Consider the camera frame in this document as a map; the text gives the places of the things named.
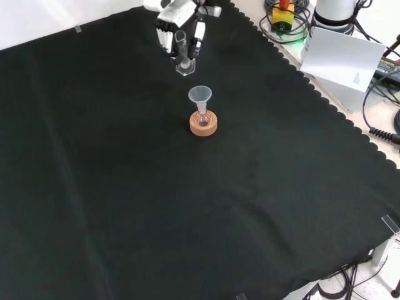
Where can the black cloth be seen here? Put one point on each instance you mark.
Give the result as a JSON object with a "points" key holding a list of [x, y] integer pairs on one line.
{"points": [[125, 187]]}

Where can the yellow stop button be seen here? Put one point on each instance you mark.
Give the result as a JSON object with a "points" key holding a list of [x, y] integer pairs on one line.
{"points": [[282, 17]]}

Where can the clear tape strip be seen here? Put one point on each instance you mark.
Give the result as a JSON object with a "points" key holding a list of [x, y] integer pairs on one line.
{"points": [[241, 297], [390, 223]]}

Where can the grey metal table bracket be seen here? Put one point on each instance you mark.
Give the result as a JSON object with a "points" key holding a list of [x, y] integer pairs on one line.
{"points": [[382, 253]]}

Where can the clear plastic funnel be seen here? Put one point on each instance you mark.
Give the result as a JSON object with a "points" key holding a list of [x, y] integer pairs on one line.
{"points": [[200, 95]]}

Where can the clear graduated cylinder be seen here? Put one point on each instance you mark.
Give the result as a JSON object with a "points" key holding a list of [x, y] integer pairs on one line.
{"points": [[186, 67]]}

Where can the pale board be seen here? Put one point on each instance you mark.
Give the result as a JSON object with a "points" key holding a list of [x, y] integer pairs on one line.
{"points": [[340, 56]]}

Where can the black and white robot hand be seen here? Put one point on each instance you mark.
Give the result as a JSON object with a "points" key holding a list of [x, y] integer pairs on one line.
{"points": [[175, 14]]}

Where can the black tripod leg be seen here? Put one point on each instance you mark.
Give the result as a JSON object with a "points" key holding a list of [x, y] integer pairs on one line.
{"points": [[392, 47]]}

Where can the round-bottom glass flask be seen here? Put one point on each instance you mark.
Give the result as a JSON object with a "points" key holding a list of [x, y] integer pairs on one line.
{"points": [[203, 120]]}

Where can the black power adapter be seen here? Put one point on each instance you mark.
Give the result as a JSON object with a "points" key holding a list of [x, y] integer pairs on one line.
{"points": [[389, 67]]}

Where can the small grey tape piece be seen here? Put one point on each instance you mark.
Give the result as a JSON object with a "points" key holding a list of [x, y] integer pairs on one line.
{"points": [[78, 29]]}

